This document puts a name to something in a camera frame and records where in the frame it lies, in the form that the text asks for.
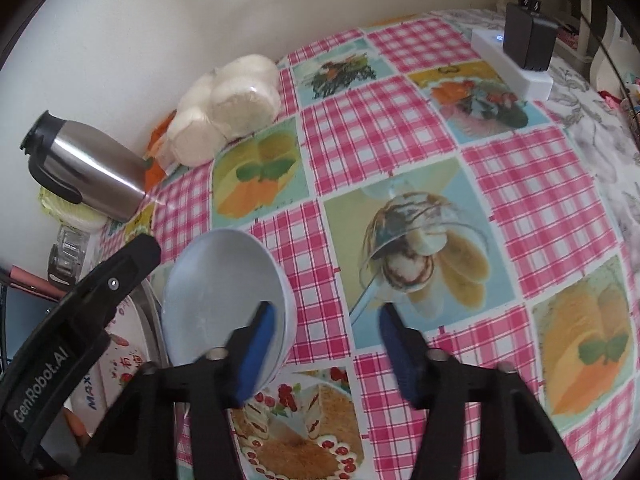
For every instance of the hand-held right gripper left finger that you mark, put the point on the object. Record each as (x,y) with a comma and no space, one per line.
(255,355)

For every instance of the cream wooden shelf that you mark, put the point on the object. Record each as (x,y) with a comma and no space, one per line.
(600,45)

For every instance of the white power strip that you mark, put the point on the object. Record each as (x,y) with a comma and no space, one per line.
(500,60)

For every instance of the colourful printed packet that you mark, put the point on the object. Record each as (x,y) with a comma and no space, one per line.
(631,105)

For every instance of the stainless steel thermos jug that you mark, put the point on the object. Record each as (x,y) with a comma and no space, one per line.
(95,165)

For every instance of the clear drinking glass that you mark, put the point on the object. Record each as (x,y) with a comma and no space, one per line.
(67,255)

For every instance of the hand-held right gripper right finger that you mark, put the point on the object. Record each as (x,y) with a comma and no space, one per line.
(395,355)

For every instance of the bag of steamed buns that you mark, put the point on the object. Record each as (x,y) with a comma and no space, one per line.
(235,100)

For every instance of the napa cabbage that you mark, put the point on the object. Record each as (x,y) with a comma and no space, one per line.
(75,215)

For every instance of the dark cabinet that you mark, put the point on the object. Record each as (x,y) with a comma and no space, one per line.
(20,315)

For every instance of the small floral bowl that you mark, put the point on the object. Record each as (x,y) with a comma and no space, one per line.
(215,285)

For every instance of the pink checkered tablecloth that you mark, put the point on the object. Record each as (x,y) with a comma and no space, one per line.
(390,130)

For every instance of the black charger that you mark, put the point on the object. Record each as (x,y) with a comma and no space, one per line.
(530,35)

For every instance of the orange snack packet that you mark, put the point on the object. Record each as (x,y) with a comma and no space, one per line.
(155,170)

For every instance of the pink board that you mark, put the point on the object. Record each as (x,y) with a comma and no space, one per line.
(30,280)

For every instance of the white red-printed object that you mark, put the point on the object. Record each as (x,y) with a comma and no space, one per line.
(125,355)

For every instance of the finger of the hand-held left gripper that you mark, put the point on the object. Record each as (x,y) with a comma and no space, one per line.
(125,270)

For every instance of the stainless steel basin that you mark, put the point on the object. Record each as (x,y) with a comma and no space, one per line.
(150,320)

